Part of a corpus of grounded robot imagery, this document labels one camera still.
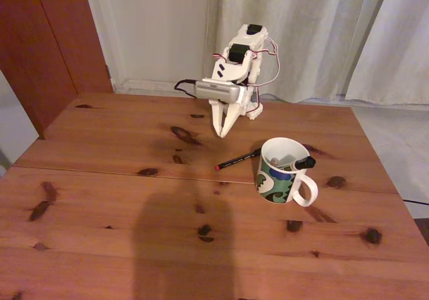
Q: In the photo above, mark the black pen red end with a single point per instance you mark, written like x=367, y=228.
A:
x=238, y=160

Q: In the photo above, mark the silver camera box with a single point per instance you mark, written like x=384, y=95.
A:
x=218, y=90

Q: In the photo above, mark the white marker black cap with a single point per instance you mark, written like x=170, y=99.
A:
x=303, y=163

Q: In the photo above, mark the white mug green blue pattern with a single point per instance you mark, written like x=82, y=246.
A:
x=278, y=186

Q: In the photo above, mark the brown wooden cabinet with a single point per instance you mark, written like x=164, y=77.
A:
x=40, y=45

